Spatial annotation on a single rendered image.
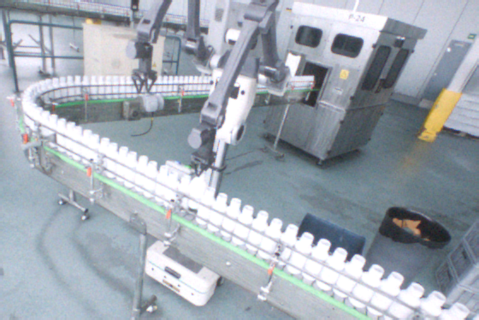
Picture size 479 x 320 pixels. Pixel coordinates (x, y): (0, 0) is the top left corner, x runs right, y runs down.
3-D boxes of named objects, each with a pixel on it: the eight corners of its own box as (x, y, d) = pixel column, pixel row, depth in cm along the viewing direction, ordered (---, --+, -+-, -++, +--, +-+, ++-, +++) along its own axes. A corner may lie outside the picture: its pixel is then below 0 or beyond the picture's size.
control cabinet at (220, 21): (221, 88, 774) (239, 1, 675) (236, 95, 745) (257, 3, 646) (198, 90, 722) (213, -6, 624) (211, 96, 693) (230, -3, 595)
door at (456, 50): (415, 106, 1055) (452, 38, 947) (415, 106, 1062) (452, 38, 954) (448, 115, 1019) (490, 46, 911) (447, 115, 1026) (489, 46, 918)
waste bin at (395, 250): (349, 282, 261) (385, 223, 228) (356, 254, 296) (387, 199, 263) (407, 311, 245) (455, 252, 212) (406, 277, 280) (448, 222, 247)
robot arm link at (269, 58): (284, -14, 106) (257, -19, 109) (266, 18, 104) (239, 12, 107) (286, 70, 147) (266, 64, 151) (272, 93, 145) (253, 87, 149)
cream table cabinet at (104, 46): (140, 97, 593) (144, 29, 532) (158, 108, 557) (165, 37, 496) (84, 100, 523) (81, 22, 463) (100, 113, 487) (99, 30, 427)
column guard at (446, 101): (415, 137, 707) (443, 89, 650) (415, 133, 738) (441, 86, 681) (434, 143, 693) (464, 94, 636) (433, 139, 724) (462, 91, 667)
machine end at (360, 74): (305, 126, 631) (346, 15, 528) (366, 152, 555) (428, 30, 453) (257, 135, 530) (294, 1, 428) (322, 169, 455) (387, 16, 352)
